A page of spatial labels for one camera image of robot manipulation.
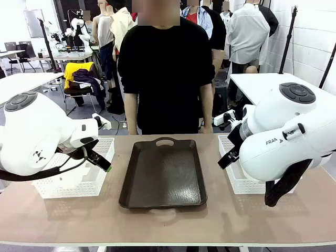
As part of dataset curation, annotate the person's left forearm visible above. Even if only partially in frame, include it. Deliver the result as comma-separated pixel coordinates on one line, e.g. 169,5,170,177
199,83,213,128

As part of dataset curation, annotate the dark brown serving tray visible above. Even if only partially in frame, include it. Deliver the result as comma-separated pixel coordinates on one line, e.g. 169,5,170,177
118,136,208,209

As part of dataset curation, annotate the figure in black vest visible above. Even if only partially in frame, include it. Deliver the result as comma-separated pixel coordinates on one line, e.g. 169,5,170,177
202,5,227,77

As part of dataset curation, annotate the black slanted pole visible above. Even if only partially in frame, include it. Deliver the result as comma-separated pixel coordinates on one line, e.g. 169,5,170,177
318,43,336,89

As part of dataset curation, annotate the white perforated plastic basket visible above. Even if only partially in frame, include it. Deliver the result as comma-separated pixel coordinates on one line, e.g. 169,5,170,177
31,136,116,200
217,134,302,195

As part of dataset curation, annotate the person in black sweater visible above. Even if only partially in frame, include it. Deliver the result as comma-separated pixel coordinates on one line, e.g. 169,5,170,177
117,0,216,135

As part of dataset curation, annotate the black left arm cable sleeve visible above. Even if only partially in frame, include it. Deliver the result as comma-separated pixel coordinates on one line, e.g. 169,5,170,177
0,146,89,182

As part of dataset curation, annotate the person's right forearm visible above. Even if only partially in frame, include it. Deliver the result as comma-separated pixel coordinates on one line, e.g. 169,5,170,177
124,93,139,129

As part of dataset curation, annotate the black metal chair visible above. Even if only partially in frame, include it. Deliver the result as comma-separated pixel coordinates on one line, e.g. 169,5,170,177
64,62,106,114

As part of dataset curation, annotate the black camera tripod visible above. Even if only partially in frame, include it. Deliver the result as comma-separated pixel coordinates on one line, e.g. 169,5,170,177
278,5,299,75
36,17,60,74

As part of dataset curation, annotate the dark purple garment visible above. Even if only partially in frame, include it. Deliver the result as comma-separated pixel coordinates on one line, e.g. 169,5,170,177
72,68,106,110

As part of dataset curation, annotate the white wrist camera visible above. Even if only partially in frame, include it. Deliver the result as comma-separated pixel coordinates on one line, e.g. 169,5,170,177
214,110,240,131
91,113,112,131

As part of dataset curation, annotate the black jacket on mannequin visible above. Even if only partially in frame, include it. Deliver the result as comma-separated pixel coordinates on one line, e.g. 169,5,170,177
258,4,279,37

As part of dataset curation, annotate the yellow garment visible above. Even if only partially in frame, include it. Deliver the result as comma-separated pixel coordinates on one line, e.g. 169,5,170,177
64,62,95,89

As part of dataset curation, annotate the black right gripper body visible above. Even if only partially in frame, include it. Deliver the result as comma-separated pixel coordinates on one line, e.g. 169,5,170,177
227,122,246,153

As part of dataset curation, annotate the grey whiteboard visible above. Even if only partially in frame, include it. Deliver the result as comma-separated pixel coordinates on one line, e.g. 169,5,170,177
23,9,46,38

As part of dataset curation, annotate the mannequin in white shirt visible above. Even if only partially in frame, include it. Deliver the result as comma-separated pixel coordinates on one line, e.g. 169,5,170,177
226,3,271,75

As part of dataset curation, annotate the mannequin in cream jacket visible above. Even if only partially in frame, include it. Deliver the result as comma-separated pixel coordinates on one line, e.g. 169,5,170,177
109,6,138,55

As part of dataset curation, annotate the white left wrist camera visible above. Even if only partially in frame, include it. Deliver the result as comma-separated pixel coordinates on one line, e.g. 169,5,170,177
91,113,112,131

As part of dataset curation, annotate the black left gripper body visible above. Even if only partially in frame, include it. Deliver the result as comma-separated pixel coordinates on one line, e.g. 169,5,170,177
70,139,100,161

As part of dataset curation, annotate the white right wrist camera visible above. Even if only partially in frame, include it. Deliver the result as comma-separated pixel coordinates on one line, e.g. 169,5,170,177
214,110,240,131

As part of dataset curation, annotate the black office chair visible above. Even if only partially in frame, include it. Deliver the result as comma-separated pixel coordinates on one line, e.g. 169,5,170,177
5,41,36,73

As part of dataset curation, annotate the mannequin in white tank top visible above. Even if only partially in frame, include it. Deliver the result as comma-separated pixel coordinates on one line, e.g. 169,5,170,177
92,0,116,89

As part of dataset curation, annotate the figure in blue shirt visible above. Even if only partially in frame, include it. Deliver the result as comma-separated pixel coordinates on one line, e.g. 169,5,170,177
181,0,214,40

